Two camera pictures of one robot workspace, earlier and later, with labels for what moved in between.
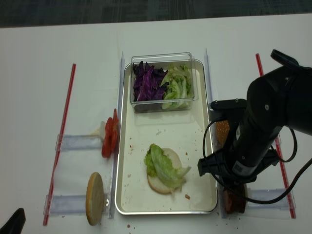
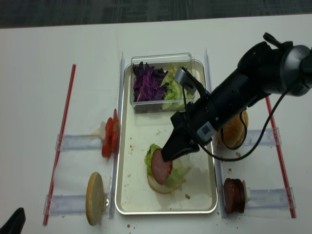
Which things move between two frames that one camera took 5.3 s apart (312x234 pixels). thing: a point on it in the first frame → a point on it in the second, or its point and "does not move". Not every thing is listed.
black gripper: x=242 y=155 → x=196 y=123
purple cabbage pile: x=147 y=82 does not move
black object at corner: x=15 y=224 does not move
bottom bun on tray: x=154 y=183 does not move
